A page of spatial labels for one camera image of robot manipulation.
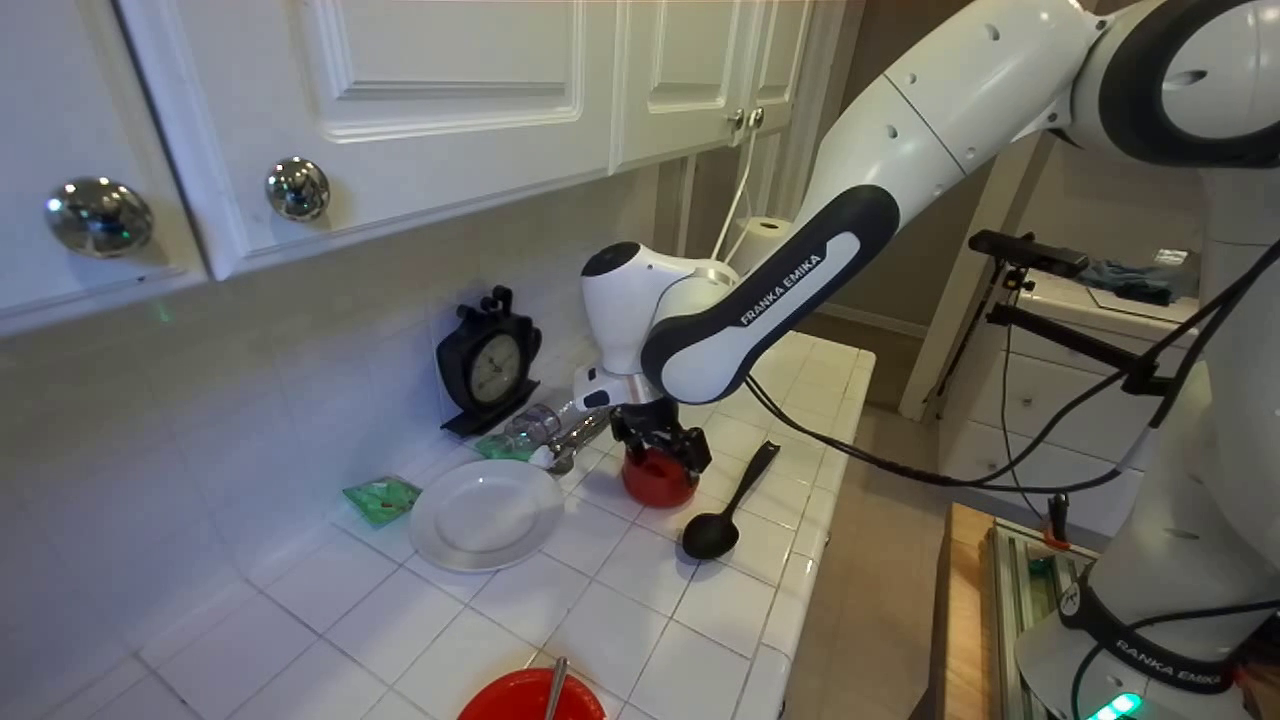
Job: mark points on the left chrome cabinet knob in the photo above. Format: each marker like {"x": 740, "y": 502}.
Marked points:
{"x": 99, "y": 219}

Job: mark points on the metal spoon in bowl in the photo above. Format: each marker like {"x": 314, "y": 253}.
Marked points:
{"x": 555, "y": 689}

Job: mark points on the black plastic serving spoon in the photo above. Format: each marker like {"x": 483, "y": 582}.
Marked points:
{"x": 714, "y": 534}

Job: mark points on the red bowl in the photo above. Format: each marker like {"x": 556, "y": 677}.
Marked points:
{"x": 523, "y": 696}

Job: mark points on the black camera stand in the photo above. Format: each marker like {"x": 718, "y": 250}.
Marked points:
{"x": 1052, "y": 301}

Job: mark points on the white ceramic plate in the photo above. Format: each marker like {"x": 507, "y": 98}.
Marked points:
{"x": 486, "y": 512}

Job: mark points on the black desk clock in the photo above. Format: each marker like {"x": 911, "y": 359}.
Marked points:
{"x": 486, "y": 362}

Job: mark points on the paper towel roll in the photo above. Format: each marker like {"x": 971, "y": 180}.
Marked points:
{"x": 759, "y": 242}

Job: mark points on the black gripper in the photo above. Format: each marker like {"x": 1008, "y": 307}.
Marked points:
{"x": 659, "y": 428}

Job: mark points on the white upper cabinets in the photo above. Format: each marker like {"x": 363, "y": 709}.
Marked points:
{"x": 416, "y": 108}

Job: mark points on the green sponge packet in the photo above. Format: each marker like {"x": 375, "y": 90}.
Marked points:
{"x": 382, "y": 499}

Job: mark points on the clear plastic bottle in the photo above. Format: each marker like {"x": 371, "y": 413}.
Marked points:
{"x": 534, "y": 428}

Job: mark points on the chrome cabinet knob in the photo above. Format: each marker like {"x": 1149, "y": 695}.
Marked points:
{"x": 99, "y": 219}
{"x": 296, "y": 189}

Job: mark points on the red round container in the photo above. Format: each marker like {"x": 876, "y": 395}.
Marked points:
{"x": 659, "y": 482}

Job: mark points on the right chrome cabinet knob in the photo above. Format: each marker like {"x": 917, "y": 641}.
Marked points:
{"x": 296, "y": 189}

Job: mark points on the metal tongs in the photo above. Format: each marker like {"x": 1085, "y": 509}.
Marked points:
{"x": 574, "y": 436}

